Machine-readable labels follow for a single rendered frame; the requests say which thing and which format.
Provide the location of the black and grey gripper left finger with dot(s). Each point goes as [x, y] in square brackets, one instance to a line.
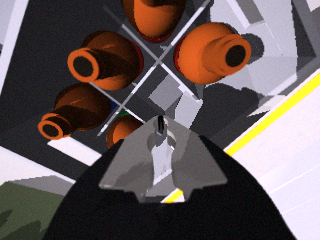
[126, 166]

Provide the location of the black plastic bottle crate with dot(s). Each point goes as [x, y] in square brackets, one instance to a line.
[42, 34]

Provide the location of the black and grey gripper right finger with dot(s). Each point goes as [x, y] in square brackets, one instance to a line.
[196, 162]

